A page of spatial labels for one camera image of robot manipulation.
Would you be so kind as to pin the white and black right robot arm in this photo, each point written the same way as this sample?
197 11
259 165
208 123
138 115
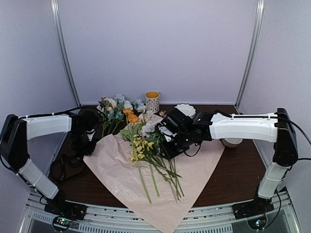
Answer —
272 127

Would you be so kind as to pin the plain white bowl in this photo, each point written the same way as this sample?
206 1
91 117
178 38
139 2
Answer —
231 142

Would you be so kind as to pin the right aluminium frame post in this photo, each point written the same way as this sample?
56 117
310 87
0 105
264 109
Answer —
252 51

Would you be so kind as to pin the pink fake flower stem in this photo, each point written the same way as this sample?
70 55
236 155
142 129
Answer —
176 182
154 180

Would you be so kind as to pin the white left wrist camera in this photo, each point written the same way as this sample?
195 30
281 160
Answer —
90 134

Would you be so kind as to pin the left aluminium frame post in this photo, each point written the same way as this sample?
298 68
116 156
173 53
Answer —
64 54

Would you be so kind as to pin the pile of fake flowers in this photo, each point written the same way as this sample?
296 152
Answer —
111 111

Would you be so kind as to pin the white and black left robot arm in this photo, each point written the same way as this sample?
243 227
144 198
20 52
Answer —
25 141

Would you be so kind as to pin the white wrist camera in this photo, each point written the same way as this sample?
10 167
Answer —
166 133
90 134

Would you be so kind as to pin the aluminium front rail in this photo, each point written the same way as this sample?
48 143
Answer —
212 219

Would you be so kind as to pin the pink wrapping paper sheet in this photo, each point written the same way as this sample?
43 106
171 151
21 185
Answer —
110 164

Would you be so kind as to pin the floral mug with yellow inside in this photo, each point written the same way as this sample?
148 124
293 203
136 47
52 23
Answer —
152 101

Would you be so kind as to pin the yellow fake flower sprig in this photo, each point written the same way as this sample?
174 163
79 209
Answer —
149 151

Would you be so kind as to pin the orange fake flower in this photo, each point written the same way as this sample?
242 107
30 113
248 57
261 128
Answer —
131 119

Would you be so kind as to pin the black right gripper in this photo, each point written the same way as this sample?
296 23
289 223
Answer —
170 153

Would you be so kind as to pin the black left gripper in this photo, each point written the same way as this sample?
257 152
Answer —
89 150

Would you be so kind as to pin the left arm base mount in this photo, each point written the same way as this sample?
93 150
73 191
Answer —
71 210

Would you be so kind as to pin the white scalloped bowl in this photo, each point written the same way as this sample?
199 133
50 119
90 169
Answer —
186 109

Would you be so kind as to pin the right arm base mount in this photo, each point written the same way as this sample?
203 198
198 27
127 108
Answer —
250 209

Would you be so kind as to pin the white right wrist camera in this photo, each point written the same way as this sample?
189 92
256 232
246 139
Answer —
166 133

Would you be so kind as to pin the aluminium frame post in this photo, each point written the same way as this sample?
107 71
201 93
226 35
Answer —
64 54
252 51

